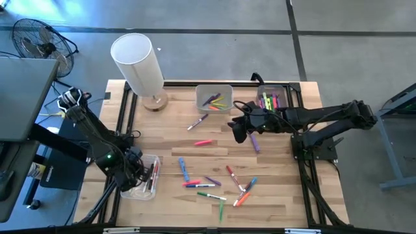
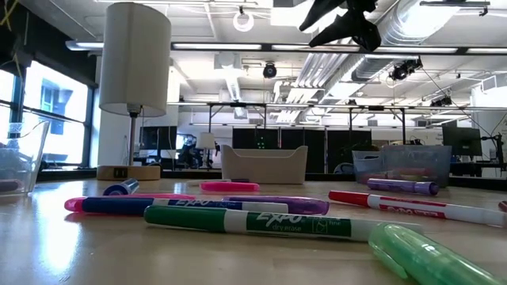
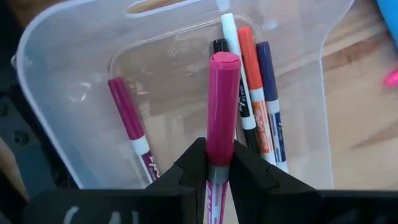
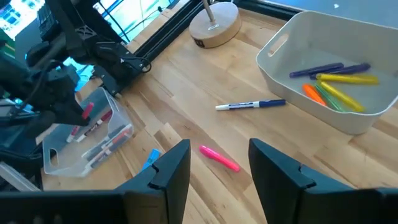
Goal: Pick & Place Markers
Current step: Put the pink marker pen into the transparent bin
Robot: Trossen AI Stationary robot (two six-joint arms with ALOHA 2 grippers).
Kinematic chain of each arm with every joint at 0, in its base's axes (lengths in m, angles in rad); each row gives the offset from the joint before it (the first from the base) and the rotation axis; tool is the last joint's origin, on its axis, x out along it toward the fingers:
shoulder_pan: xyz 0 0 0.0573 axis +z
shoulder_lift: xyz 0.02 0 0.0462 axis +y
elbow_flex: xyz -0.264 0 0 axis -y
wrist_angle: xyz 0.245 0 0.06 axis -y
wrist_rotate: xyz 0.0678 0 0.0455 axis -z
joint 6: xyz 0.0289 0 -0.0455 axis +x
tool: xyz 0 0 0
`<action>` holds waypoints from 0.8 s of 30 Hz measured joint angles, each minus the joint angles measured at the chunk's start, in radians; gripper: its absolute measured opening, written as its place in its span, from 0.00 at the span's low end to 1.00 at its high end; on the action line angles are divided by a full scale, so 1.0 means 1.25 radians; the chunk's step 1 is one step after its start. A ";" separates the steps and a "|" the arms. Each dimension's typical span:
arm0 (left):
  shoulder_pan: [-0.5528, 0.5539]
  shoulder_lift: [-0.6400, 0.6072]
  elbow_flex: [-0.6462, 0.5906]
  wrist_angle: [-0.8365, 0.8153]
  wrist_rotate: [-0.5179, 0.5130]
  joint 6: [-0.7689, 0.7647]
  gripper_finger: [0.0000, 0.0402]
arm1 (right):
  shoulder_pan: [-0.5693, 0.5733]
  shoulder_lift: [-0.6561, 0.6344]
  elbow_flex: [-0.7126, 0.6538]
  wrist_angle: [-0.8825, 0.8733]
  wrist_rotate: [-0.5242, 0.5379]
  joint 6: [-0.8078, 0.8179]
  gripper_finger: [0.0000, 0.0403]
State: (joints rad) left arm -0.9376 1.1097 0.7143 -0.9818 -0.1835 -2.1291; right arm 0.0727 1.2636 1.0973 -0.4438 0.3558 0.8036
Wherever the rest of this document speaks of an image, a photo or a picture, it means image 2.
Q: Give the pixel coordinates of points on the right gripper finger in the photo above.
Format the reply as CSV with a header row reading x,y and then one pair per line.
x,y
352,27
321,14

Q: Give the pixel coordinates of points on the red EXPO marker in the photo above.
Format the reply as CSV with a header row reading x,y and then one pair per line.
x,y
416,207

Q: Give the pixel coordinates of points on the green EXPO marker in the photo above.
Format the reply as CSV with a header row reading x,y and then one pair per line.
x,y
297,225

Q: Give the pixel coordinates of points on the green translucent highlighter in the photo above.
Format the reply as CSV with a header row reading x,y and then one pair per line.
x,y
428,257

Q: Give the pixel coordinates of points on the light blue Sharpie highlighter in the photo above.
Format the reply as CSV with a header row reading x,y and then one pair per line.
x,y
120,188

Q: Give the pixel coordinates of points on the blue EXPO marker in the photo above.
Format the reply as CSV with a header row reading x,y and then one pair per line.
x,y
119,206

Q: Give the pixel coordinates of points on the pink translucent highlighter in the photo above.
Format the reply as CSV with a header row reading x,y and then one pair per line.
x,y
73,204

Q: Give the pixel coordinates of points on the black overhead light bar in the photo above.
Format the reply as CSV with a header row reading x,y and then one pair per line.
x,y
237,46

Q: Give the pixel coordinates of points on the clear blue plastic bin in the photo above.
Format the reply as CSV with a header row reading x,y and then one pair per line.
x,y
416,158

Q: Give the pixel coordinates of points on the black computer monitor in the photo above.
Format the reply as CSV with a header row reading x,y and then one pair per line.
x,y
461,140
158,137

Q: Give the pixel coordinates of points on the cream plastic bin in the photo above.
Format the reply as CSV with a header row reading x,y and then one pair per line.
x,y
263,164

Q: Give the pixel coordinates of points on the small white background lamp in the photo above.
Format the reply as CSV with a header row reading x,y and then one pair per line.
x,y
206,140

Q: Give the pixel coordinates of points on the purple translucent highlighter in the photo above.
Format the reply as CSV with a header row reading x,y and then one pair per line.
x,y
293,206

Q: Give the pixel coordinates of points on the white shade table lamp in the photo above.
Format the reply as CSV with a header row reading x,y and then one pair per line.
x,y
134,59

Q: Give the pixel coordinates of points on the black tripod stand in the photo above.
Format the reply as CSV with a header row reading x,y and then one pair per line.
x,y
498,152

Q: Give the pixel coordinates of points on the dark background robot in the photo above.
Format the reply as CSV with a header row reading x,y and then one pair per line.
x,y
188,152

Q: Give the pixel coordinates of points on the slim pink highlighter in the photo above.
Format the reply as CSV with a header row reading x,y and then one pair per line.
x,y
229,186

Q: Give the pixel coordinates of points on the brown EXPO marker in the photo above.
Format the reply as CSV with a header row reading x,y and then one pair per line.
x,y
504,206

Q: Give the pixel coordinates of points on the clear plastic container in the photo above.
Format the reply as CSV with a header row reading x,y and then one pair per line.
x,y
20,158

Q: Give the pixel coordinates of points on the black hanging camera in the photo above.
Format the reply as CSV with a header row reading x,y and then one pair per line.
x,y
441,101
404,70

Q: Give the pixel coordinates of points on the black ceiling camera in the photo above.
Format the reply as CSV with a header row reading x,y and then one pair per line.
x,y
269,70

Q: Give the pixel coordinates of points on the black metal rack frame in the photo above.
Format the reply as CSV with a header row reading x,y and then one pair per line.
x,y
376,107

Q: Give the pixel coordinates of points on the black partition wall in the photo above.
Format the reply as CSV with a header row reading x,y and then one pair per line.
x,y
348,150

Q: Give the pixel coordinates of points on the black table frame rail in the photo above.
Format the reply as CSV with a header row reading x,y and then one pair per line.
x,y
190,174

